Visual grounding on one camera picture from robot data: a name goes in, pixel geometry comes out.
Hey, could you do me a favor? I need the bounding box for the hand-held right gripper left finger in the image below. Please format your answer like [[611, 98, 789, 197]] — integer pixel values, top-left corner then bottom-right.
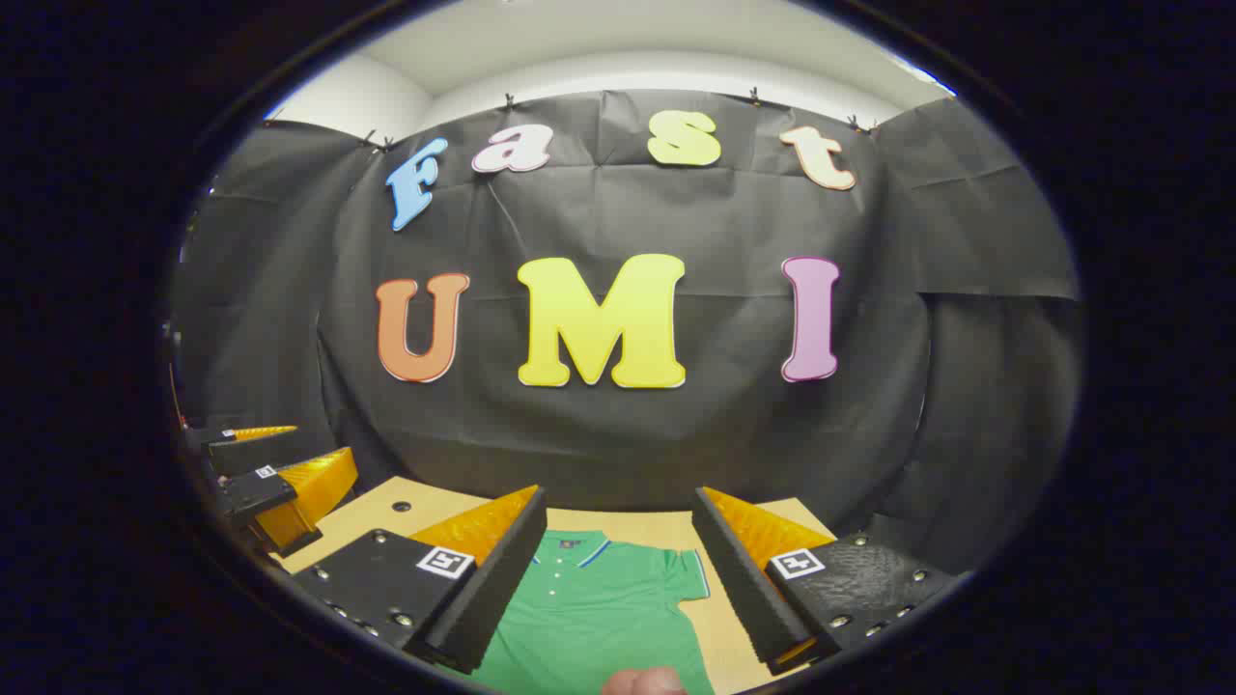
[[290, 485, 548, 675]]

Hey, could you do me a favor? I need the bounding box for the green T-shirt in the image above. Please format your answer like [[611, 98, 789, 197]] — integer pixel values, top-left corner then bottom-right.
[[470, 529, 717, 695]]

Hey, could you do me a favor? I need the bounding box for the black backdrop cloth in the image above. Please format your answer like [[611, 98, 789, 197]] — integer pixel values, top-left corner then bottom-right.
[[169, 89, 1082, 580]]

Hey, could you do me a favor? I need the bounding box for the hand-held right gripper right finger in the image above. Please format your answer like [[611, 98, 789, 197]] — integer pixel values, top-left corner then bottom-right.
[[691, 486, 957, 677]]

